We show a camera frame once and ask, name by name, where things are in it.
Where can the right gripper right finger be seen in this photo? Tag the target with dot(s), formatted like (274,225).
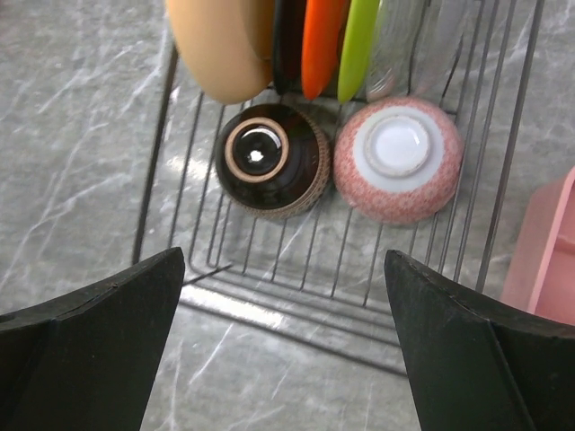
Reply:
(474,363)

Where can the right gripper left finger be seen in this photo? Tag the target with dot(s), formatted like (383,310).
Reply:
(87,360)

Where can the pink patterned bowl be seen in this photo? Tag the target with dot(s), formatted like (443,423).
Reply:
(397,161)

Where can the dark brown patterned bowl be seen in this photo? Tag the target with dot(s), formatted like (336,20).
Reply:
(273,160)

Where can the pink divided tray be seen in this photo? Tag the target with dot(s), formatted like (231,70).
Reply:
(540,279)

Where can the clear glass plate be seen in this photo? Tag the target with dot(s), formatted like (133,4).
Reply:
(401,57)

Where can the beige plate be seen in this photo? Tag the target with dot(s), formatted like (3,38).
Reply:
(225,44)

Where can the green plate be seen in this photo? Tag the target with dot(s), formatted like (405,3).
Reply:
(356,47)

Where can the orange plate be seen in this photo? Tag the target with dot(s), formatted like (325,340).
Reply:
(322,26)

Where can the black plate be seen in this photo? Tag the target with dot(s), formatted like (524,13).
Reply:
(287,36)

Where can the black wire dish rack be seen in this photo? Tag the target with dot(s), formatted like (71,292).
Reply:
(318,278)

